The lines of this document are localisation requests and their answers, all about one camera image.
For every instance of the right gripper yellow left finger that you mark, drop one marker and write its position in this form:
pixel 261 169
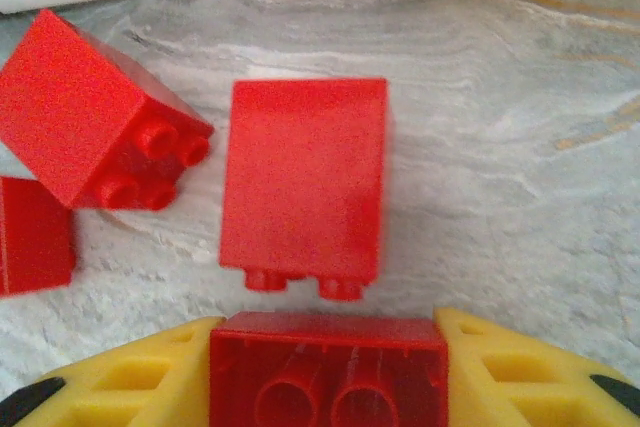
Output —
pixel 125 387

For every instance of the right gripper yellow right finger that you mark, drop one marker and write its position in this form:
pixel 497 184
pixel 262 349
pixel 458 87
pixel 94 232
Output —
pixel 525 387

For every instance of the red lego brick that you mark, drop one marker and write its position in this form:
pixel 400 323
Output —
pixel 30 237
pixel 65 107
pixel 305 172
pixel 325 337

